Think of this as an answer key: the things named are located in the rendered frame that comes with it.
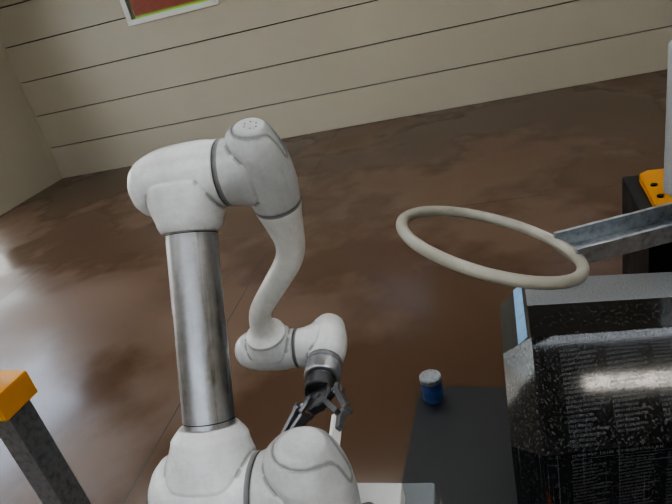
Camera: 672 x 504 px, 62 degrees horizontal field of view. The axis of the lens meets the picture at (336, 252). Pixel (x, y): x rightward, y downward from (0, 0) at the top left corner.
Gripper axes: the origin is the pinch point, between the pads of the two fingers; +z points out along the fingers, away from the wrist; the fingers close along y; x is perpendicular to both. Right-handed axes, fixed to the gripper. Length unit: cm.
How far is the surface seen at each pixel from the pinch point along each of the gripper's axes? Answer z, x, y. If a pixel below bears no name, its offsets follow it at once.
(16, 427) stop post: -17, 36, 80
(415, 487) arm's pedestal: -2.5, -25.1, -9.1
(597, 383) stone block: -41, -60, -46
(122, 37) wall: -696, 165, 329
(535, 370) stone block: -45, -51, -34
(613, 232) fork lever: -65, -35, -70
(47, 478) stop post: -15, 19, 88
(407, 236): -41, 10, -33
